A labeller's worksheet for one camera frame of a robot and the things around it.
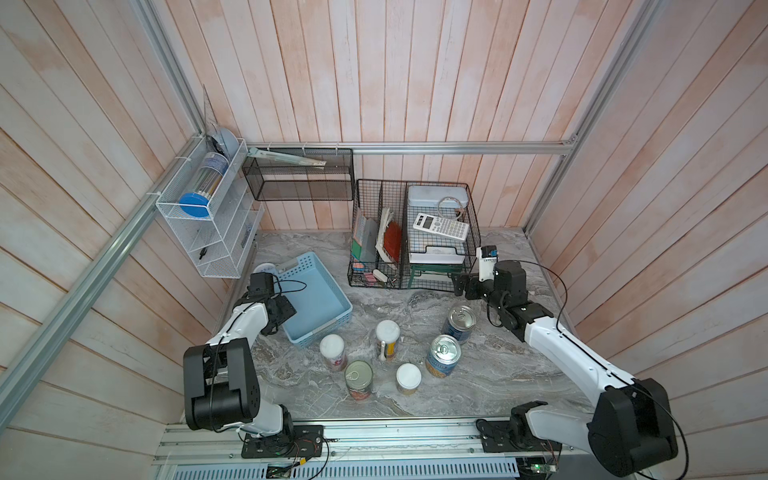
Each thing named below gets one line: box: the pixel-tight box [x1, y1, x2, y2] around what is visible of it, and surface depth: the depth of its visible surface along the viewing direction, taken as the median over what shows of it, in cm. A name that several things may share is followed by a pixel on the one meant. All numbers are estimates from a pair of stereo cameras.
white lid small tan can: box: [396, 362, 422, 396], surface depth 79 cm
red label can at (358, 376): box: [344, 360, 374, 401], surface depth 76 cm
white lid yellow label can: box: [375, 319, 401, 362], surface depth 81 cm
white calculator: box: [413, 212, 470, 241], surface depth 94 cm
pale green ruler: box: [247, 147, 327, 166], surface depth 92 cm
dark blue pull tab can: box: [442, 305, 477, 345], surface depth 86 cm
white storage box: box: [407, 186, 469, 210], surface depth 101 cm
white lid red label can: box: [319, 334, 347, 372], surface depth 80 cm
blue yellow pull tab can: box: [426, 334, 462, 378], surface depth 81 cm
